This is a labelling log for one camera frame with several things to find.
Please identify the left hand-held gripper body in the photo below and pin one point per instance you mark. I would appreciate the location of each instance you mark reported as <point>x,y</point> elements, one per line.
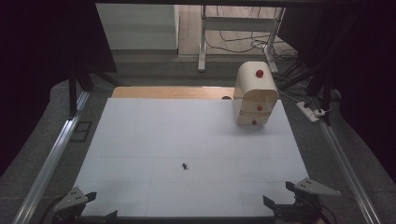
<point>71,200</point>

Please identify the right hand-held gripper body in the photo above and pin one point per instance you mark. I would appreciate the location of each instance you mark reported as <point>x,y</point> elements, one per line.
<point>306,199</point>

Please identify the clear drawer with red knob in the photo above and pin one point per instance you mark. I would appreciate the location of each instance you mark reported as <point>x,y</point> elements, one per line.
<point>259,108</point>
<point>254,122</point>

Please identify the cream drawer cabinet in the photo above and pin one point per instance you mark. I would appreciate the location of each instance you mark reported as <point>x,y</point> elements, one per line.
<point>249,76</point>

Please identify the white power strip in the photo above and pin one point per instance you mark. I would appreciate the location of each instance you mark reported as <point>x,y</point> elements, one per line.
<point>306,111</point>

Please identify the black metal stand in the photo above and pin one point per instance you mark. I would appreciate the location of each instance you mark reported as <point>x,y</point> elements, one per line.
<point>73,93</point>
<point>325,90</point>

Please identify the black curtain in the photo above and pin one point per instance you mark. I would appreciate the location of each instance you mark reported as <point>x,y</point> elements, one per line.
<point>364,62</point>
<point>37,62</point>

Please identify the white cabinet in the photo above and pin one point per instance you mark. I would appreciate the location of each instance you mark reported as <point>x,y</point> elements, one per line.
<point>137,28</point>

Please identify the aluminium rail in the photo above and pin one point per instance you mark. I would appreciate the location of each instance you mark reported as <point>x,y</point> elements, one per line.
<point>345,168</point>
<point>49,165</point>

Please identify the white desk frame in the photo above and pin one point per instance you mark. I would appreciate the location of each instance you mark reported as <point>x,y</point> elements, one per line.
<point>236,23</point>

